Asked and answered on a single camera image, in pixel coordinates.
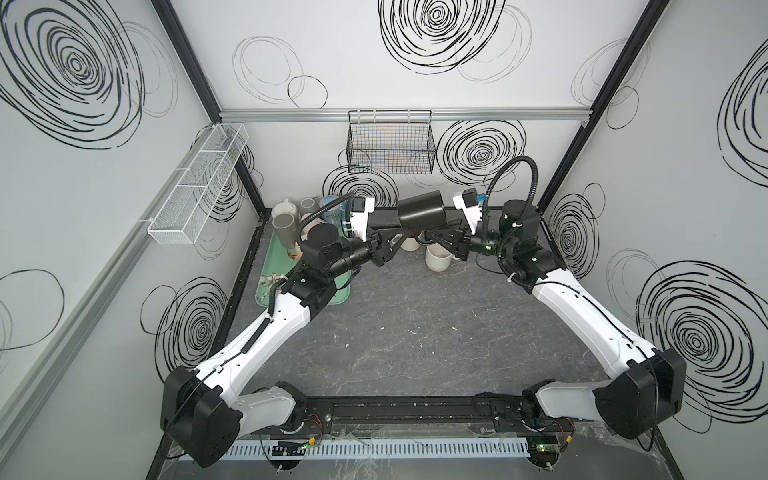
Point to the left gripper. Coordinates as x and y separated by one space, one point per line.
377 250

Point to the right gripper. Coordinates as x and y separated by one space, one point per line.
464 241

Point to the white mug red inside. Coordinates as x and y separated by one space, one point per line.
410 244

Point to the beige mug white handle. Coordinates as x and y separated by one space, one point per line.
437 258

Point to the black speckled mug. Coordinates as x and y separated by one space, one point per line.
422 212

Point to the tall grey mug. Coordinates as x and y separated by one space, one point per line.
287 230

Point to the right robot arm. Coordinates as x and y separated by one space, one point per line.
644 384

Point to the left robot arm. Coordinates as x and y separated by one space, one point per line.
205 408

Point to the blue butterfly mug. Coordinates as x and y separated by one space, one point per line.
334 208

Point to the small grey mug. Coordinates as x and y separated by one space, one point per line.
308 206

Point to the white ribbed mug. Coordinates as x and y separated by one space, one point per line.
284 210

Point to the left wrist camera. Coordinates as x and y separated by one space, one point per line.
359 211

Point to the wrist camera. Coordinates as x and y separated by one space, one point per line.
468 203
359 211

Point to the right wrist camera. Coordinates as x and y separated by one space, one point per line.
468 203

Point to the black wire basket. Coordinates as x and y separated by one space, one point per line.
390 141

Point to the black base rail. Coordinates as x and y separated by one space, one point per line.
497 409

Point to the white wire shelf basket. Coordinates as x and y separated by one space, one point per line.
188 207

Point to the white slotted cable duct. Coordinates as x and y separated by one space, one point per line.
377 449

